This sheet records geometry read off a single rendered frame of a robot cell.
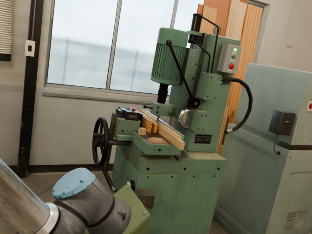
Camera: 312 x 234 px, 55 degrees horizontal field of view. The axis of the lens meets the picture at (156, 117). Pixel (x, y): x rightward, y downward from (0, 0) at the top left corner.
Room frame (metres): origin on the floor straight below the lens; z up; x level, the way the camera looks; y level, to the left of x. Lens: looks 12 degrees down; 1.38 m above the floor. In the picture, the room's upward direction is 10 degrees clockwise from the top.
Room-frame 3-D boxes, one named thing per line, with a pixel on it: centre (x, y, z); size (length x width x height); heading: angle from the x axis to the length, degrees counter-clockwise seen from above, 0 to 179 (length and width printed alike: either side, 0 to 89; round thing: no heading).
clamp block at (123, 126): (1.76, 0.17, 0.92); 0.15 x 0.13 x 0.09; 26
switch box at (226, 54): (1.82, -0.36, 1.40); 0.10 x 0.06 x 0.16; 116
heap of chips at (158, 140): (1.58, -0.03, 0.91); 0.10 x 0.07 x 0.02; 116
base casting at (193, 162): (1.86, -0.13, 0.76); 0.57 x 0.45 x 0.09; 116
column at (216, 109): (1.94, -0.28, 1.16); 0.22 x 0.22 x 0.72; 26
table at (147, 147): (1.79, 0.10, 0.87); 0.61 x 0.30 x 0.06; 26
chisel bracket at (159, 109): (1.82, -0.03, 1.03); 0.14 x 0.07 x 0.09; 116
